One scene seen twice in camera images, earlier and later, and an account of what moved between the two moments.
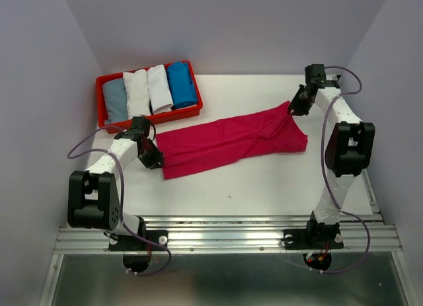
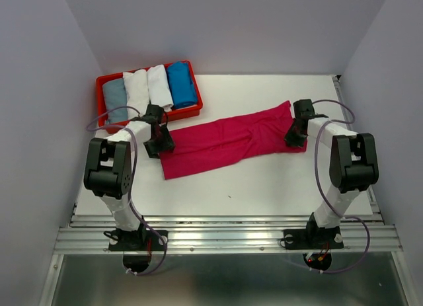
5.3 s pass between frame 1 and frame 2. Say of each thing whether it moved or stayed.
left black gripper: moved
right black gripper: moved
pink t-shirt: stayed
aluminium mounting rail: stayed
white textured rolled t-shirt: stayed
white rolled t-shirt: stayed
